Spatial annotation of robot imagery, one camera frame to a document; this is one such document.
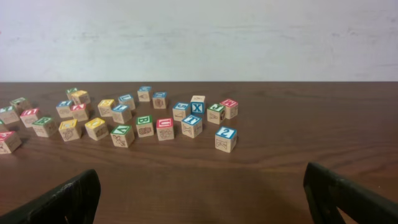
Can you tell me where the blue 5 wooden block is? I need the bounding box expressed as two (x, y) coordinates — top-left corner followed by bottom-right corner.
(172, 102), (191, 121)

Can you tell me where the yellow S wooden block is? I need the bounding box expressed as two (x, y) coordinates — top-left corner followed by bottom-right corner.
(98, 99), (116, 117)

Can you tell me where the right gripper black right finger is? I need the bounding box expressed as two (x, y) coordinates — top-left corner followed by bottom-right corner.
(303, 162), (397, 223)

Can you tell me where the blue T wooden block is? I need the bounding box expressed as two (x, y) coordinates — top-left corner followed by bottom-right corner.
(181, 114), (203, 138)

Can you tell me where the blue L wooden block lower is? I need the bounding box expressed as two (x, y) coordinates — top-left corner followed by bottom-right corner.
(111, 105), (132, 124)

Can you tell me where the blue D wooden block right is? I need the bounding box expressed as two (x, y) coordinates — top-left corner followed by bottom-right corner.
(152, 91), (167, 109)

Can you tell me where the green Z wooden block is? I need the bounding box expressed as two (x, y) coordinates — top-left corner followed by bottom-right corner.
(65, 87), (78, 100)

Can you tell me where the green V wooden block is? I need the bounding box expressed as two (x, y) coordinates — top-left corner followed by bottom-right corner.
(110, 125), (135, 148)

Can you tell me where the red U block left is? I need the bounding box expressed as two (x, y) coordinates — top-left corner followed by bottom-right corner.
(20, 108), (42, 128)

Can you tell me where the red M wooden block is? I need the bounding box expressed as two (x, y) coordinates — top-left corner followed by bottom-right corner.
(220, 99), (239, 119)

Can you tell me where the red U wooden block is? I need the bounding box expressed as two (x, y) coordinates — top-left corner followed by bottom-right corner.
(156, 118), (175, 141)

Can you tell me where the blue d wooden block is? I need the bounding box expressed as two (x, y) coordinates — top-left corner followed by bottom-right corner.
(152, 91), (167, 109)
(137, 86), (152, 102)

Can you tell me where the blue l wooden block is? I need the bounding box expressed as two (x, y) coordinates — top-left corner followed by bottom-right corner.
(118, 94), (136, 110)
(111, 105), (132, 124)

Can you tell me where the green J block left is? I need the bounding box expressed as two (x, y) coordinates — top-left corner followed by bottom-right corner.
(10, 97), (32, 114)

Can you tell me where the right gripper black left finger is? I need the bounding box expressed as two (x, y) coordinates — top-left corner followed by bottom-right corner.
(1, 169), (101, 224)

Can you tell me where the yellow block near Z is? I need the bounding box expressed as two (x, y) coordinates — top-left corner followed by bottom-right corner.
(71, 90), (91, 105)

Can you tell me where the blue L wooden block upper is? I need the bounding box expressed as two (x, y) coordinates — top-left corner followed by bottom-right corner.
(118, 94), (136, 110)

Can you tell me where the blue X wooden block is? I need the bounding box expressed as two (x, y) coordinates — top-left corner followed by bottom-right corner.
(190, 95), (206, 114)

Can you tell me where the yellow O wooden block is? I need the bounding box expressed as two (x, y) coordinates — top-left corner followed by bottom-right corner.
(85, 118), (109, 141)

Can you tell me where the blue 2 wooden block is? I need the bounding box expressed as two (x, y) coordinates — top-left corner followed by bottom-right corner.
(215, 126), (237, 153)

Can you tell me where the green B wooden block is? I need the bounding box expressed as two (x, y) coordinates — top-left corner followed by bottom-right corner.
(136, 115), (154, 138)

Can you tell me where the blue D wooden block back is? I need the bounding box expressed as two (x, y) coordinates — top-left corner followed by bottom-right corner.
(137, 86), (152, 102)

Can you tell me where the green J wooden block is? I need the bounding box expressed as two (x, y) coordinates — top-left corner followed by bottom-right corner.
(207, 104), (226, 124)

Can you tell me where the blue P wooden block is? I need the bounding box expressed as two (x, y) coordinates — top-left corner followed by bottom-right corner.
(56, 100), (73, 118)

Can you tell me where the green N wooden block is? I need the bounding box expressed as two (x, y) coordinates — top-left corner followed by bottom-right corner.
(32, 116), (58, 138)

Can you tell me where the red A wooden block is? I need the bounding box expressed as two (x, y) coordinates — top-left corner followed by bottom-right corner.
(71, 103), (90, 121)

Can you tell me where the red E wooden block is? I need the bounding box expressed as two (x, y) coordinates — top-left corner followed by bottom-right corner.
(0, 131), (22, 154)

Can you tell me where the green 7 wooden block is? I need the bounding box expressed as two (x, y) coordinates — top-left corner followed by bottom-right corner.
(0, 106), (20, 124)

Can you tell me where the yellow C wooden block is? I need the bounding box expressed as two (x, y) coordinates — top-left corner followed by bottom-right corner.
(58, 119), (82, 142)

